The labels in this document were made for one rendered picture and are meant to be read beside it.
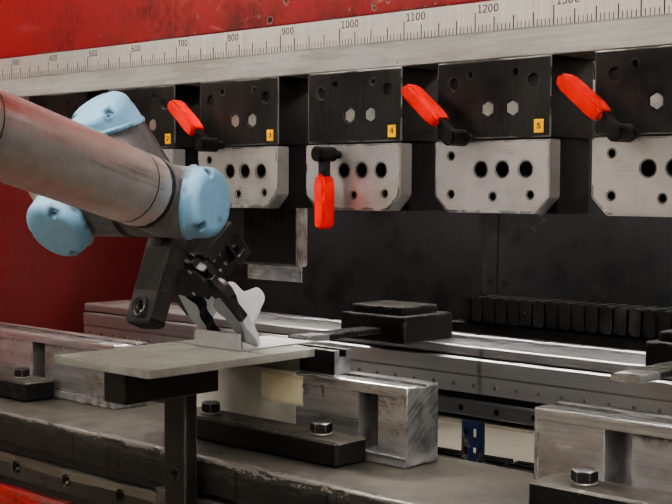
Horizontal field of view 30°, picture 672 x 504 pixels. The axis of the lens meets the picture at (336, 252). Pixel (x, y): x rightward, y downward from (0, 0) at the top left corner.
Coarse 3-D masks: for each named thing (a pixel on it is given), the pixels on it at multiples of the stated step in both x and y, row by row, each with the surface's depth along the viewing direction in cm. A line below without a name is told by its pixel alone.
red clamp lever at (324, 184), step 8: (312, 152) 147; (320, 152) 146; (328, 152) 147; (336, 152) 148; (320, 160) 146; (328, 160) 147; (320, 168) 147; (328, 168) 147; (320, 176) 147; (328, 176) 147; (320, 184) 147; (328, 184) 147; (320, 192) 147; (328, 192) 147; (320, 200) 147; (328, 200) 147; (320, 208) 147; (328, 208) 147; (320, 216) 147; (328, 216) 147; (320, 224) 147; (328, 224) 147
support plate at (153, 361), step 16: (80, 352) 152; (96, 352) 152; (112, 352) 153; (128, 352) 153; (144, 352) 153; (160, 352) 153; (176, 352) 153; (192, 352) 153; (208, 352) 153; (224, 352) 153; (240, 352) 153; (256, 352) 153; (272, 352) 153; (288, 352) 154; (304, 352) 156; (96, 368) 144; (112, 368) 142; (128, 368) 140; (144, 368) 139; (160, 368) 139; (176, 368) 141; (192, 368) 142; (208, 368) 144; (224, 368) 146
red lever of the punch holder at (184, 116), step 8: (168, 104) 165; (176, 104) 164; (184, 104) 165; (176, 112) 164; (184, 112) 163; (192, 112) 164; (176, 120) 164; (184, 120) 163; (192, 120) 162; (184, 128) 163; (192, 128) 162; (200, 128) 163; (200, 136) 161; (200, 144) 160; (208, 144) 160; (216, 144) 161; (224, 144) 163
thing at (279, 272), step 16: (256, 208) 164; (272, 208) 162; (288, 208) 160; (304, 208) 160; (256, 224) 164; (272, 224) 162; (288, 224) 160; (304, 224) 160; (256, 240) 164; (272, 240) 162; (288, 240) 160; (304, 240) 161; (256, 256) 165; (272, 256) 163; (288, 256) 161; (304, 256) 161; (256, 272) 166; (272, 272) 164; (288, 272) 162
